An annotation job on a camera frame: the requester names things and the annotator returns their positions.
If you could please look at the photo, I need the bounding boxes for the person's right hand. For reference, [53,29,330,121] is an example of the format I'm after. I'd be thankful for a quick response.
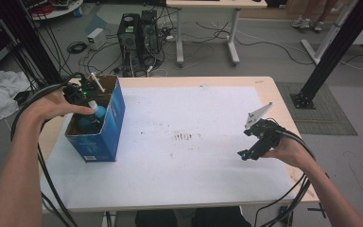
[262,132,316,173]

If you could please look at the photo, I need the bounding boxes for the hand-held gripper black cable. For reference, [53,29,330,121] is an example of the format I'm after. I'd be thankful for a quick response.
[253,117,316,227]
[10,72,88,227]

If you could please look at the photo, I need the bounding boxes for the long black floor cable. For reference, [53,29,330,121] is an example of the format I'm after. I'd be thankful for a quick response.
[195,21,315,66]

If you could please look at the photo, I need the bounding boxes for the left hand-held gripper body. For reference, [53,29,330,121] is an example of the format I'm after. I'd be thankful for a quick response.
[63,73,106,108]

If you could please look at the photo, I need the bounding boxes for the small white device box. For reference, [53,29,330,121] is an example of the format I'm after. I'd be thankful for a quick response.
[86,27,108,51]

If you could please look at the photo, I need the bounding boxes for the round white table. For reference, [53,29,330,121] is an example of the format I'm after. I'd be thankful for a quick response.
[27,0,84,22]

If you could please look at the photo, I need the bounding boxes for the person's dark trousers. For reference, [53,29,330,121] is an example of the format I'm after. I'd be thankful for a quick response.
[135,206,253,227]

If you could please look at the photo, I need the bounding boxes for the blue bottle with white cap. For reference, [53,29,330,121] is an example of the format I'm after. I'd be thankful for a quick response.
[77,99,108,131]

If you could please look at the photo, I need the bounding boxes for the white power strip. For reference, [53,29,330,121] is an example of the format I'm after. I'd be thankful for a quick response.
[162,27,177,43]

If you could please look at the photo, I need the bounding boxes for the left hand-held gripper black cable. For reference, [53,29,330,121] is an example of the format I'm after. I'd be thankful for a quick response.
[10,72,88,227]

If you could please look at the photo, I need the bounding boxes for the grey floor mat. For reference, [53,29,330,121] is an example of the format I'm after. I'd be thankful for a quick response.
[277,82,358,136]

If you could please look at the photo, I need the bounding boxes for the coiled black cable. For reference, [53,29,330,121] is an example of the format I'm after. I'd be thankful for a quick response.
[66,41,89,55]

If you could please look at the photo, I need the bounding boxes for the black computer tower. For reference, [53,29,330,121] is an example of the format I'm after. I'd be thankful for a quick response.
[116,12,141,77]
[140,9,162,64]

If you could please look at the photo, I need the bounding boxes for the right hand-held gripper black cable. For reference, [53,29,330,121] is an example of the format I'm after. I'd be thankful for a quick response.
[253,117,316,227]

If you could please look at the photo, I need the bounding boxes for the white metal stand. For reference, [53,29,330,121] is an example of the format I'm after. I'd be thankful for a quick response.
[301,0,360,65]

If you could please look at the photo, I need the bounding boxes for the black metal frame post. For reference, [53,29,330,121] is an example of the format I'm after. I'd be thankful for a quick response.
[0,0,65,93]
[291,0,363,111]

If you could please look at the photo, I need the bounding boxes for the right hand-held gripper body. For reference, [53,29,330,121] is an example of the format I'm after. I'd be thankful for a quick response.
[243,101,283,149]

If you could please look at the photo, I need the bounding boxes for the black cable plug box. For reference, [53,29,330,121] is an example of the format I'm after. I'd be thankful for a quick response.
[278,206,295,227]

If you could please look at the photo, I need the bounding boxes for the blue cardboard box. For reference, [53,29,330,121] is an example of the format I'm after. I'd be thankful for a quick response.
[64,74,127,164]

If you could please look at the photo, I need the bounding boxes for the white standing desk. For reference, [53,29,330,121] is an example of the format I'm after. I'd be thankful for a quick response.
[165,0,268,67]

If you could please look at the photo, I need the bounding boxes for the person's left hand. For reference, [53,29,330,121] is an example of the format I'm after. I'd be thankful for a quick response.
[18,88,97,131]

